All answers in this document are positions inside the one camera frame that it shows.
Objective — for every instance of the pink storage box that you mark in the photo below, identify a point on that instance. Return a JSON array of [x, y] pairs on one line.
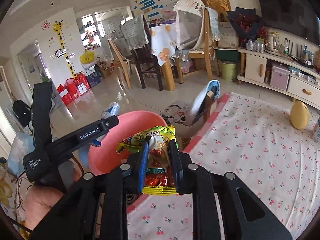
[[279, 76]]

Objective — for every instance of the light wooden chair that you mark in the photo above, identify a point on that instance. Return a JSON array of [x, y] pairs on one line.
[[203, 47]]

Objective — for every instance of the blue white stool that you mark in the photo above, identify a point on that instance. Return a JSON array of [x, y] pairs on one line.
[[202, 102]]

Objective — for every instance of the white tv cabinet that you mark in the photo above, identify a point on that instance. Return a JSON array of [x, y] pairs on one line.
[[255, 68]]

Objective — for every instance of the dark flower bouquet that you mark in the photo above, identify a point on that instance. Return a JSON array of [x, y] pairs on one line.
[[245, 22]]

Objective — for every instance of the pink plastic bucket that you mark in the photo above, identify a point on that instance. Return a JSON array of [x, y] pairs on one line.
[[103, 159]]

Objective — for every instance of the cat print floor mat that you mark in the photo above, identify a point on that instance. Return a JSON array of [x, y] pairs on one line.
[[176, 113]]

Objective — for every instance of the crushed white blue milk carton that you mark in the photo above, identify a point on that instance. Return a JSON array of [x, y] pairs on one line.
[[113, 109]]

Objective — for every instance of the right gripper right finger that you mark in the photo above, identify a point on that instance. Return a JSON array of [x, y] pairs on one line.
[[191, 178]]

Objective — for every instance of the red gift bags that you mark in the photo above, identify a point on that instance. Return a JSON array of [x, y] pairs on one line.
[[73, 88]]

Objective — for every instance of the white milk bottle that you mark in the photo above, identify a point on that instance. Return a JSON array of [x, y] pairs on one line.
[[316, 131]]

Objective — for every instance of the green trash bin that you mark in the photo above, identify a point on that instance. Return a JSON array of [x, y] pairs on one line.
[[229, 70]]

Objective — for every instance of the dark wooden chair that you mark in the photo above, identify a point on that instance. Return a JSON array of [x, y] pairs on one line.
[[137, 35]]

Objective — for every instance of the person left hand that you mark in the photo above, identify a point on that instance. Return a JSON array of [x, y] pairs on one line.
[[38, 202]]

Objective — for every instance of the yellow pear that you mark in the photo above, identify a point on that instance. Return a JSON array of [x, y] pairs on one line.
[[299, 115]]

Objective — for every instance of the black flat television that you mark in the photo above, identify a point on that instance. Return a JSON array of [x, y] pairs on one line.
[[293, 16]]

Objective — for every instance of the dining table orange print cloth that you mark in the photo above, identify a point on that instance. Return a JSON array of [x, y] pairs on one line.
[[163, 46]]

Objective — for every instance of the yellow snack packet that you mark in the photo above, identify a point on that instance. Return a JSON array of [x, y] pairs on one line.
[[159, 180]]

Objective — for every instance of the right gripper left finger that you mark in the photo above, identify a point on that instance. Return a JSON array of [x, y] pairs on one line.
[[126, 178]]

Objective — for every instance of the cherry print tablecloth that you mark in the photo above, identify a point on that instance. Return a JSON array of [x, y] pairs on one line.
[[255, 140]]

